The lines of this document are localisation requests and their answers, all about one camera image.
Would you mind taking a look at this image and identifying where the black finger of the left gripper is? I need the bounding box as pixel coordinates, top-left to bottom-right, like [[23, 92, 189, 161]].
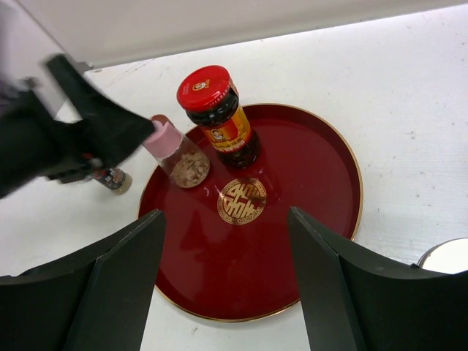
[[45, 54, 155, 168]]

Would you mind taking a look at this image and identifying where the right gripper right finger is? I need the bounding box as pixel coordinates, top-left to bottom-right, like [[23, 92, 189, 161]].
[[288, 207, 467, 350]]

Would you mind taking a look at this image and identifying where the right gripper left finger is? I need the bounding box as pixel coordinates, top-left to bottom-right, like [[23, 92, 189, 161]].
[[1, 211, 166, 350]]

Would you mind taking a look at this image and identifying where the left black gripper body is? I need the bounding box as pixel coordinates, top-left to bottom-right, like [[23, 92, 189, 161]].
[[1, 78, 104, 198]]

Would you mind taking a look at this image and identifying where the pink-cap spice bottle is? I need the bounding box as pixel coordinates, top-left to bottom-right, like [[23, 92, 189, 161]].
[[143, 115, 211, 189]]

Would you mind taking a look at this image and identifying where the red-lid chili sauce jar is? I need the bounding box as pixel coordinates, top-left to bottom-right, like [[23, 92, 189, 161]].
[[176, 65, 260, 169]]

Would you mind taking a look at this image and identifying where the silver-lid glass bottle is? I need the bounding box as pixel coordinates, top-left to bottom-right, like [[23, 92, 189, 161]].
[[418, 238, 468, 274]]

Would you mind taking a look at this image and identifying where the small black-cap seasoning bottle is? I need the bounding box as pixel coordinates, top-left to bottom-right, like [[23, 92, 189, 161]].
[[93, 167, 132, 195]]

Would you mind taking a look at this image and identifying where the round red lacquer tray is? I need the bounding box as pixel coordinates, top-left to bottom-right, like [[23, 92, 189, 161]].
[[138, 104, 363, 322]]

